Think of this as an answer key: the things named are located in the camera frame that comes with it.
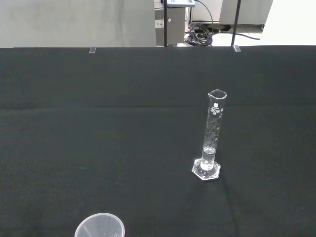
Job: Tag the black bench cloth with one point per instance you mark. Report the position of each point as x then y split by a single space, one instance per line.
98 123

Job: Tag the clear cloth clip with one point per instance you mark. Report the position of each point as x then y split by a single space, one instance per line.
236 48
92 50

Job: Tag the grey metal cabinet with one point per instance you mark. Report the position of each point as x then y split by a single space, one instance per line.
176 24

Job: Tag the black tripod leg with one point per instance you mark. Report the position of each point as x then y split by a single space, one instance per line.
236 19
165 22

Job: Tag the clear plastic funnel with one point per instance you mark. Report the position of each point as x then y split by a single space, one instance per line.
98 227

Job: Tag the grey partition panel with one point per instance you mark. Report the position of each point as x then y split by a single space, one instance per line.
74 22

